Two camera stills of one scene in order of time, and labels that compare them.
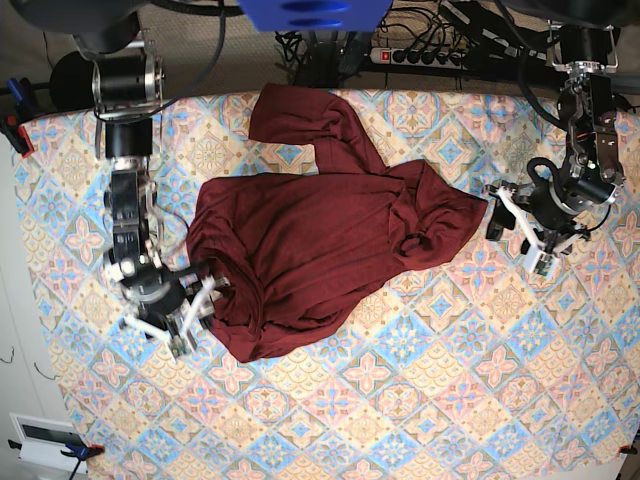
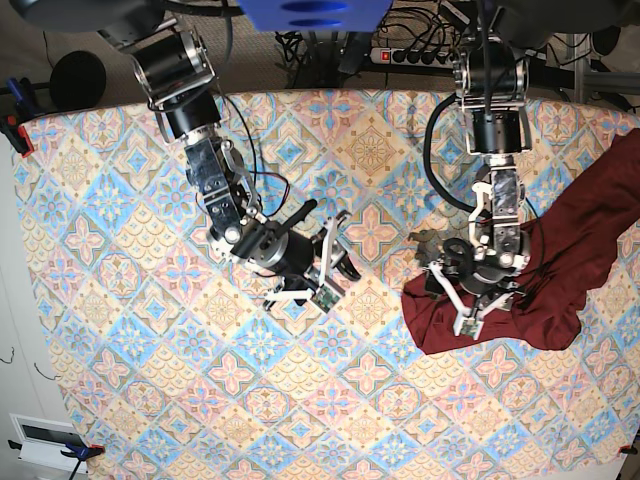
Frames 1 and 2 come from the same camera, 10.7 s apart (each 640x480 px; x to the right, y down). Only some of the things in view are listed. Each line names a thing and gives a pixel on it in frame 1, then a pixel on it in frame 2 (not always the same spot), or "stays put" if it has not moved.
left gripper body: (159, 291) to (279, 248)
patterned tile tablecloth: (469, 366) stays put
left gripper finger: (223, 285) to (341, 216)
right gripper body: (553, 202) to (475, 273)
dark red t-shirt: (284, 253) to (574, 239)
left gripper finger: (205, 312) to (346, 267)
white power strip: (451, 59) stays put
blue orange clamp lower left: (79, 453) stays put
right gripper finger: (501, 219) to (433, 286)
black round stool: (75, 82) stays put
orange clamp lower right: (628, 449) stays put
